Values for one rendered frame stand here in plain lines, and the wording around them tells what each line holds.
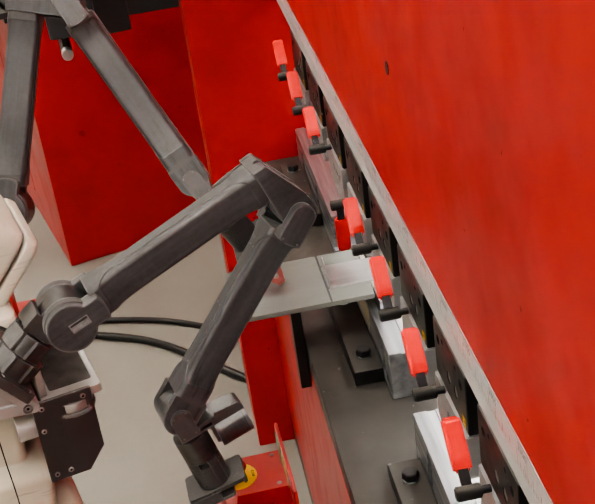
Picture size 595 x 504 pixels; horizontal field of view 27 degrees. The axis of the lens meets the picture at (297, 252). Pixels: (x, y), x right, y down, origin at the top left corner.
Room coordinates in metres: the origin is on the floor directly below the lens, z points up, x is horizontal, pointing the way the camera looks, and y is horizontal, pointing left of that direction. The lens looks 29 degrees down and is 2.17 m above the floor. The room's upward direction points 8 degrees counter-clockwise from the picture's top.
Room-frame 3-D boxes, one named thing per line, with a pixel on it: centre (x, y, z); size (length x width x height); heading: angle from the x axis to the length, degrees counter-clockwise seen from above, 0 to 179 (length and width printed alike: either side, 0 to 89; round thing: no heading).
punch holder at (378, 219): (1.67, -0.17, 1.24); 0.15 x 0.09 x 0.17; 5
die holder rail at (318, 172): (2.59, -0.09, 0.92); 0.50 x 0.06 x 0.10; 5
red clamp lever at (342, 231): (1.88, -0.09, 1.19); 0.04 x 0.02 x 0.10; 95
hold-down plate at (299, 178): (2.63, -0.03, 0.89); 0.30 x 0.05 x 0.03; 5
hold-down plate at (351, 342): (1.99, -0.08, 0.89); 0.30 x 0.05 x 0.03; 5
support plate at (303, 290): (2.03, 0.01, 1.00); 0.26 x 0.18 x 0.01; 95
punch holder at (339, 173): (2.06, -0.13, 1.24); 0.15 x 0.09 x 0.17; 5
